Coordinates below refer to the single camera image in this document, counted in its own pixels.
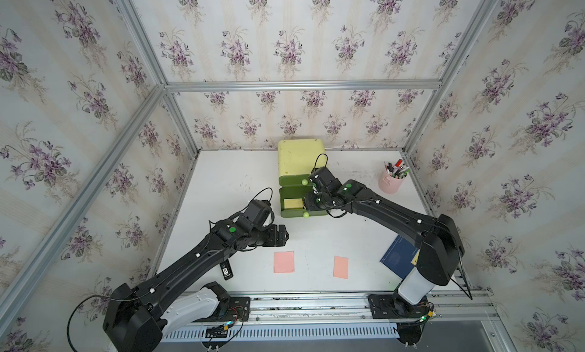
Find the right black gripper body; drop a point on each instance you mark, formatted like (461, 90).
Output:
(314, 202)

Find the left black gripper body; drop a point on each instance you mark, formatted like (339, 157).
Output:
(273, 240)

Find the green drawer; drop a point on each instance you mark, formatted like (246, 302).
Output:
(294, 180)
(296, 192)

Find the large pink sticky note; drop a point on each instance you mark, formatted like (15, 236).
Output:
(284, 262)

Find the green top drawer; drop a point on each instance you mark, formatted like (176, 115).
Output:
(294, 180)

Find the small pink sticky note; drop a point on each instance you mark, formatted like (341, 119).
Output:
(341, 267)

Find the yellow sticky note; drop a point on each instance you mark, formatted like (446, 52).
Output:
(293, 203)

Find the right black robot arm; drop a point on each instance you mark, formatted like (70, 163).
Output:
(440, 248)

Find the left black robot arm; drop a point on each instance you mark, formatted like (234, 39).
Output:
(137, 318)

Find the yellow-green drawer cabinet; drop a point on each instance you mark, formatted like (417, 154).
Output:
(298, 157)

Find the black handheld device on table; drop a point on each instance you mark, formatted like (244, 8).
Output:
(226, 269)

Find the pink pen holder cup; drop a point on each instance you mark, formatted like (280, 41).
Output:
(389, 184)

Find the pens in cup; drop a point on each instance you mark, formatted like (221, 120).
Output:
(397, 170)

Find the dark blue notebook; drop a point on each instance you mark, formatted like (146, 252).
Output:
(401, 257)

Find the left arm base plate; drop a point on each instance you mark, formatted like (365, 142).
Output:
(232, 310)

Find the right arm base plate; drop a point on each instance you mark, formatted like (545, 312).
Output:
(392, 306)

